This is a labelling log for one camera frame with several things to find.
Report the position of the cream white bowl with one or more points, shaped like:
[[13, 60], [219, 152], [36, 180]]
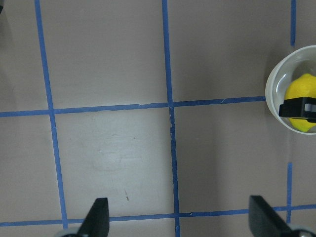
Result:
[[299, 62]]

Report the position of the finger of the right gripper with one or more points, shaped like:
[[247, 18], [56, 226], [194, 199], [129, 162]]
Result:
[[299, 108]]

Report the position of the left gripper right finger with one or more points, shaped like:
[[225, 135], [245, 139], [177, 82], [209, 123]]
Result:
[[264, 221]]

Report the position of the yellow lemon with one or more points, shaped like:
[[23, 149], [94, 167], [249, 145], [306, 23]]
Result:
[[304, 86]]

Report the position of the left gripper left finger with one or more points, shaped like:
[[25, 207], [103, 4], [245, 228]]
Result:
[[96, 223]]

